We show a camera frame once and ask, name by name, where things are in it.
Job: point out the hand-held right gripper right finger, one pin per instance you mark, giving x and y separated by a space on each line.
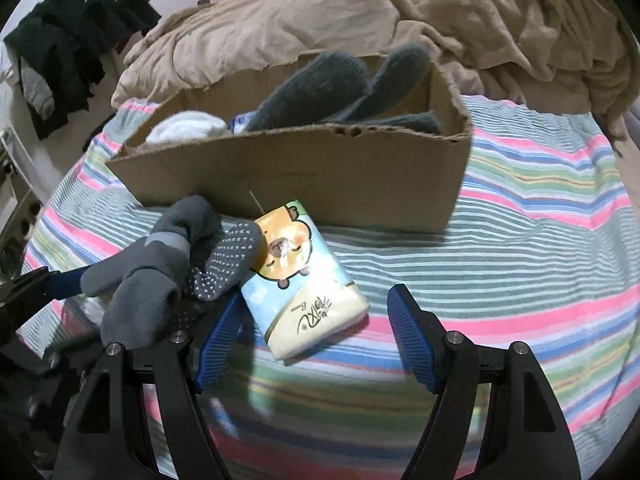
412 345

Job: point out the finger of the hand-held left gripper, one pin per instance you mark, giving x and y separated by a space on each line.
62 284

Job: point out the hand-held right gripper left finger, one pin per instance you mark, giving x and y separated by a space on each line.
216 347

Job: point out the light grey sock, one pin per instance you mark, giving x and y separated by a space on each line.
137 285

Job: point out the grey dotted non-slip sock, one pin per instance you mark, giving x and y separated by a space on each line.
222 257

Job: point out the bear print tissue pack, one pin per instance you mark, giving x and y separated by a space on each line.
295 280

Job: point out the brown cardboard box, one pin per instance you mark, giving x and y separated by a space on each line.
310 180

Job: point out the striped bed sheet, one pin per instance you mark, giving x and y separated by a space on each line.
525 220

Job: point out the grey cloth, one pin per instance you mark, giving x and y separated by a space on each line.
36 90

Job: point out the white fluffy cloth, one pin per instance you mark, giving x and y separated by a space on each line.
187 126

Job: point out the blue and white packet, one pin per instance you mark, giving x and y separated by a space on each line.
242 122

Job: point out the dark grey fuzzy sock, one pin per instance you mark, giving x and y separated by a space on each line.
312 85
395 95

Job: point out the black fuzzy garment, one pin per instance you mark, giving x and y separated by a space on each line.
85 25

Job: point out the beige blanket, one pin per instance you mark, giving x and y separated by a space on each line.
400 15

